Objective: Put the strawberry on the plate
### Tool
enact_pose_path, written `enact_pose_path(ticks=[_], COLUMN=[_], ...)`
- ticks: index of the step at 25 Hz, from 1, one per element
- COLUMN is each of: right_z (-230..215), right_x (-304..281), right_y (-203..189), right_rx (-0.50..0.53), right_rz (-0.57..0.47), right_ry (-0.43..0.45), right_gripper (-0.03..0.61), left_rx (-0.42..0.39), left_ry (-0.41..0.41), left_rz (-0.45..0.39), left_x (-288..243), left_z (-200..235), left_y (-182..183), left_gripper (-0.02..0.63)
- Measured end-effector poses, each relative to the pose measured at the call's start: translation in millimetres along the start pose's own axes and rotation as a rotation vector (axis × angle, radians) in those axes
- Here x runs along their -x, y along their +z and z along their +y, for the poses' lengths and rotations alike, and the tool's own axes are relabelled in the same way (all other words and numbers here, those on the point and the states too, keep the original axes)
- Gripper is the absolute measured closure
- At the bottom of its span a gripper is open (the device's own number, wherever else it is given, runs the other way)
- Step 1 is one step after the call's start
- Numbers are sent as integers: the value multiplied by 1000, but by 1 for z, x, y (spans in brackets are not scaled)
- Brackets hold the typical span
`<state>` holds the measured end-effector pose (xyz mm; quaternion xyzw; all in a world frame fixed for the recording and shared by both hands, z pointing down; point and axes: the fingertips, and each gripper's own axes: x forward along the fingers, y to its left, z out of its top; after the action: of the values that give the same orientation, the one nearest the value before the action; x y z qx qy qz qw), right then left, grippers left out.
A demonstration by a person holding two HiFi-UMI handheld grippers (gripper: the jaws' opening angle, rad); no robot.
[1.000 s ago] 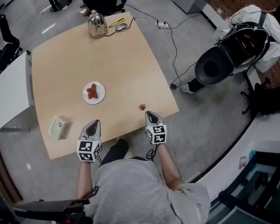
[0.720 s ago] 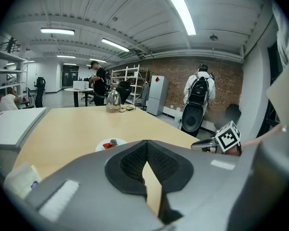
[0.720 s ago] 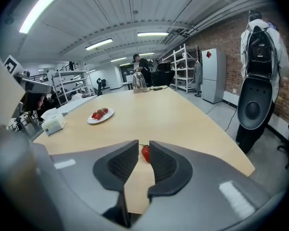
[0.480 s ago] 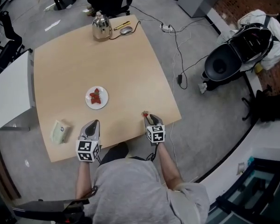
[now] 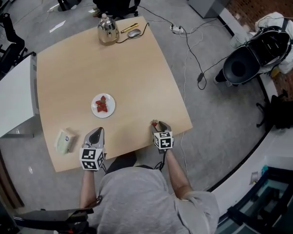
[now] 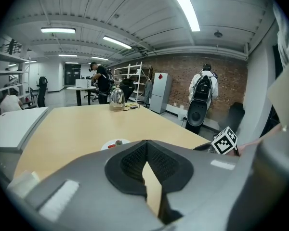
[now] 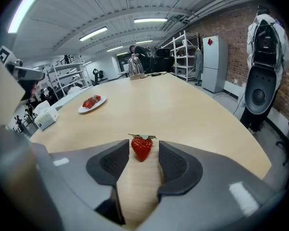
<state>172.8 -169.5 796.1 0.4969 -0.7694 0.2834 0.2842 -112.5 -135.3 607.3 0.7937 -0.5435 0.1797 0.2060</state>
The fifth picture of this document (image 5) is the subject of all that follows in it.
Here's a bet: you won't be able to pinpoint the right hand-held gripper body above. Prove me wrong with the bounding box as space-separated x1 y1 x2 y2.
153 130 174 155

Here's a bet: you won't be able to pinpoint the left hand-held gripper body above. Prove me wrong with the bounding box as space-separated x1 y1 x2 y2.
79 142 107 172

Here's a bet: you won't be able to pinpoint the white round plate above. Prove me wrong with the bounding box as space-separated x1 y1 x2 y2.
91 93 116 118

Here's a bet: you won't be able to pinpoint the person's left forearm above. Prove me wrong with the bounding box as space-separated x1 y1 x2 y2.
79 169 100 209

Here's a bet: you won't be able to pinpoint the person's right forearm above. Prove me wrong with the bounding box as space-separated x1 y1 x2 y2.
165 151 195 201

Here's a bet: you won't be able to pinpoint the white green tissue pack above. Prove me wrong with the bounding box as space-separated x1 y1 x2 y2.
54 127 78 155

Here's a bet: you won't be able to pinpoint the person's black trousers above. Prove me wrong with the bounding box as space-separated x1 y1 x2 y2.
105 152 163 174

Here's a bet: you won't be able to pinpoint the person's gray shirt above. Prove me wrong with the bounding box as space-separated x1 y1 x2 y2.
87 166 220 234

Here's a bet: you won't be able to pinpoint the black glossy armrest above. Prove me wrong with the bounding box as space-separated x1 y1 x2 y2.
13 208 95 234

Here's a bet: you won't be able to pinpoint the gray computer mouse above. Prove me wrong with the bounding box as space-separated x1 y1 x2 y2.
127 29 142 39

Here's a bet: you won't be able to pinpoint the white power strip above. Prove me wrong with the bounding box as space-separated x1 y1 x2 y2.
170 24 186 34

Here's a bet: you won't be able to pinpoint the stainless steel kettle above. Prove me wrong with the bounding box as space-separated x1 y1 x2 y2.
97 13 120 46

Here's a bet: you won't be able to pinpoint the black oval shell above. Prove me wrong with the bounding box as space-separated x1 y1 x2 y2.
222 49 261 85

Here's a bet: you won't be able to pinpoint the white floor paper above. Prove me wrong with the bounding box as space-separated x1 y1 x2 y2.
49 20 66 33

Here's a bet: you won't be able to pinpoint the black backpack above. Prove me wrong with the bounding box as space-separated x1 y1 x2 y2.
249 29 291 67

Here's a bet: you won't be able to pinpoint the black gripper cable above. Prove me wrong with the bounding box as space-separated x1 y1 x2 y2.
94 163 108 206
155 152 167 172

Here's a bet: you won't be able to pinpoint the white floor cable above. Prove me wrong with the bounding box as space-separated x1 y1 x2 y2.
177 17 219 180

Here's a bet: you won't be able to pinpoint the black floor cable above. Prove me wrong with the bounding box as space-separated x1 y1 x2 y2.
137 5 174 26
179 25 231 90

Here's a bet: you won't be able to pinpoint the black mouse cable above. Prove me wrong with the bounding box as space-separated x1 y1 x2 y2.
116 22 150 44

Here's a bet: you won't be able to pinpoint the black window frame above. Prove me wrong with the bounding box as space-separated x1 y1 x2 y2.
217 164 293 234

